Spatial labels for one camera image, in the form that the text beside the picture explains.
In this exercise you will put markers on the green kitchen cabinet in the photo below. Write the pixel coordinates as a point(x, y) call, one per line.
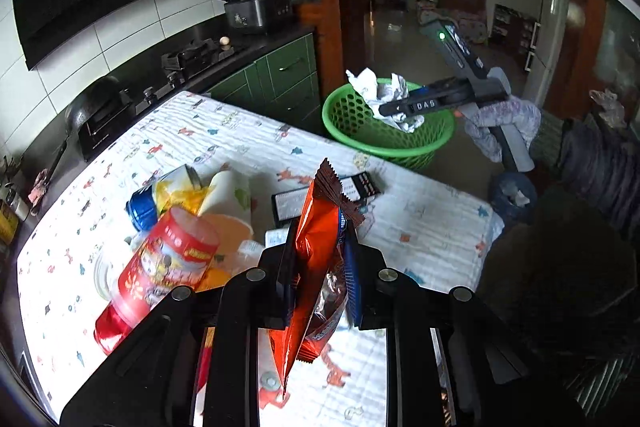
point(282, 85)

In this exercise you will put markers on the patterned white tablecloth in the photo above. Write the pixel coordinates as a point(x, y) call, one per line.
point(428, 230)

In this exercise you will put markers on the white paper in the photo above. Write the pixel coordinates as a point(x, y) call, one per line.
point(376, 93)

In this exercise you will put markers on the white paper cup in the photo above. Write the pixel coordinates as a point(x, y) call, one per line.
point(227, 206)

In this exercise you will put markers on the black gas stove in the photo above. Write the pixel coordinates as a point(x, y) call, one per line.
point(178, 68)

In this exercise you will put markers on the clear plastic bottle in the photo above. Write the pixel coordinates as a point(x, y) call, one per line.
point(245, 257)

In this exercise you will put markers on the white refrigerator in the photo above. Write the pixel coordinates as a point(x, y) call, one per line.
point(545, 50)

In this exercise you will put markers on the orange snack wrapper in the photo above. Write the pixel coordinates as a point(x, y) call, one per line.
point(325, 212)

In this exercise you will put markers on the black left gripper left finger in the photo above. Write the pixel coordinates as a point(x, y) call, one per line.
point(258, 298)

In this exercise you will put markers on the yellow plastic wrapper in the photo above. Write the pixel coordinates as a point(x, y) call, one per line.
point(182, 187)

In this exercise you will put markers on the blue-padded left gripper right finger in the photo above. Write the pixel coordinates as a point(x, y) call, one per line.
point(412, 317)

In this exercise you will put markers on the blue and silver drink can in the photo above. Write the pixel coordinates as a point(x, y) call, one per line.
point(142, 210)

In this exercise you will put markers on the black frying pan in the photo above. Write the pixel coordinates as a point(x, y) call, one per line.
point(97, 101)

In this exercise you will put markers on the green perforated plastic basket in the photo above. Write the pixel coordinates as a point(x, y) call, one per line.
point(349, 119)

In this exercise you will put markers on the red cylindrical snack can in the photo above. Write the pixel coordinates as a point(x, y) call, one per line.
point(176, 252)

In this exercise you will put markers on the gloved right hand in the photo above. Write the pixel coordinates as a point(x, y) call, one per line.
point(523, 115)

